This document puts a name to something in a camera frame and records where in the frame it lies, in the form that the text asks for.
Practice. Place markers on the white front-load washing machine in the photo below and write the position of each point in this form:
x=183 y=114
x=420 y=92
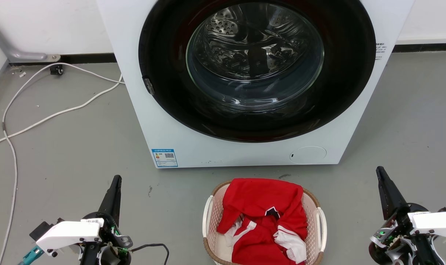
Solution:
x=179 y=140

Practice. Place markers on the grey floor pipe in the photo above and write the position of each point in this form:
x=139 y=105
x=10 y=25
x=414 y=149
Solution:
x=9 y=49

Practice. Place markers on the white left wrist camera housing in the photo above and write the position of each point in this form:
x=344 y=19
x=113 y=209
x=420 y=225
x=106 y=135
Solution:
x=68 y=232

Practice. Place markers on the small black floor clip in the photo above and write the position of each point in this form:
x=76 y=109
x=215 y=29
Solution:
x=56 y=69

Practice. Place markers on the round white filter cover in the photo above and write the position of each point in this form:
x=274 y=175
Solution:
x=308 y=155

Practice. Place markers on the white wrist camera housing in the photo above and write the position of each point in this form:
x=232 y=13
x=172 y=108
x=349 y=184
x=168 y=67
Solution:
x=68 y=232
x=434 y=222

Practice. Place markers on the blue energy label sticker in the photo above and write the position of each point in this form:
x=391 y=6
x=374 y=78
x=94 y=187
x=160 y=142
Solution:
x=164 y=158

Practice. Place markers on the beige plastic laundry basket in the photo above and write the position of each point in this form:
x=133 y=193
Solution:
x=210 y=217

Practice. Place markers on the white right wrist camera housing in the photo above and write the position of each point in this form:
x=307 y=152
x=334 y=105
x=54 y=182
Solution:
x=434 y=222

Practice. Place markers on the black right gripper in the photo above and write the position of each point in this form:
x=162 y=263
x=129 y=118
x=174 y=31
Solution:
x=396 y=235

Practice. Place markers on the red and white garment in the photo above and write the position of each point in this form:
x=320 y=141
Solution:
x=259 y=198

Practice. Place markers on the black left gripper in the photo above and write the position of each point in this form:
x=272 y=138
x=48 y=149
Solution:
x=114 y=239

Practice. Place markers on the black round washer door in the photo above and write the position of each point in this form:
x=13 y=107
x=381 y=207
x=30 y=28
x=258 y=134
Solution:
x=164 y=55

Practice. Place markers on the black text warning sticker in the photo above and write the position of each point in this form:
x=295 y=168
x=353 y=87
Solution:
x=379 y=51

